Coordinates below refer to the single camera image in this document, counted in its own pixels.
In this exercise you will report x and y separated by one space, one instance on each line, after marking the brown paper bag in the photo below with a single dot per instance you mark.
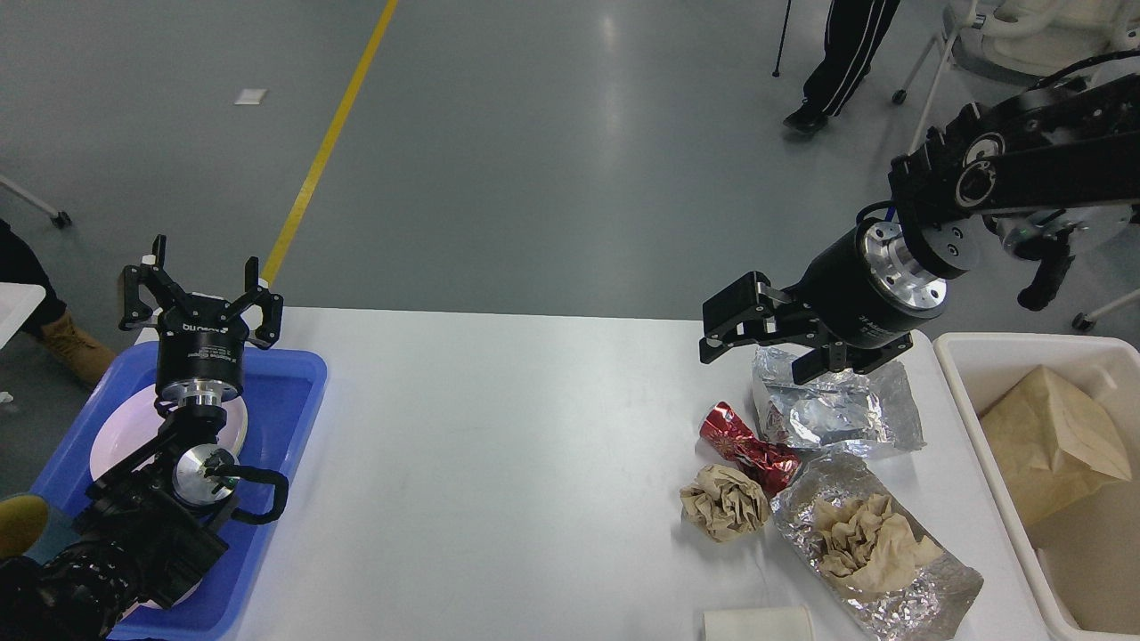
1053 444

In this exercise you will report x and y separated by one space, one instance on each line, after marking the beige plastic bin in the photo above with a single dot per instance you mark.
1082 562

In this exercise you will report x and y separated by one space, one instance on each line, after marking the black tripod leg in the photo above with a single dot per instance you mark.
780 56

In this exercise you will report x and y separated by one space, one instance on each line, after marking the pink plate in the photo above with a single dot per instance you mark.
136 421

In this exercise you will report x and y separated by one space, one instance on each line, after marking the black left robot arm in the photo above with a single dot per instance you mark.
151 530

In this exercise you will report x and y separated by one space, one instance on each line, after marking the white chair base left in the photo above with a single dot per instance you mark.
59 218

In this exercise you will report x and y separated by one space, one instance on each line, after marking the brown boot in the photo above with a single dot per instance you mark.
51 323

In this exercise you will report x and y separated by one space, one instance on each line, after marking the person in striped track pants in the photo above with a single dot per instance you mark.
853 34

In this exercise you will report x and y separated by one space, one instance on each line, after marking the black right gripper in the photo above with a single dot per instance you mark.
866 288

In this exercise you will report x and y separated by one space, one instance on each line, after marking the red foil wrapper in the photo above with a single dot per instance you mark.
772 465

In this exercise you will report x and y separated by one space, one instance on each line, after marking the white office chair right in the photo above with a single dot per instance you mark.
1014 42

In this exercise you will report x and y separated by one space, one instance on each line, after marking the aluminium foil sheet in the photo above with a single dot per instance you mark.
870 416

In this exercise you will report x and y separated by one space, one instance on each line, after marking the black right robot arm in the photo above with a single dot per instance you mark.
1037 168

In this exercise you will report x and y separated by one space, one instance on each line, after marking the teal mug yellow inside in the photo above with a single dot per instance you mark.
24 519

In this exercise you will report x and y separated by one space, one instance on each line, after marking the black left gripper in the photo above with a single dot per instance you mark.
194 351

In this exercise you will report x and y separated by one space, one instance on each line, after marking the white paper cup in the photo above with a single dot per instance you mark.
769 623

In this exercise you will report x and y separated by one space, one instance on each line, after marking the brown paper ball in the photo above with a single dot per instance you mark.
724 503

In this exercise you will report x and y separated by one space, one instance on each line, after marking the white side table left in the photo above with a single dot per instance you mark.
18 301

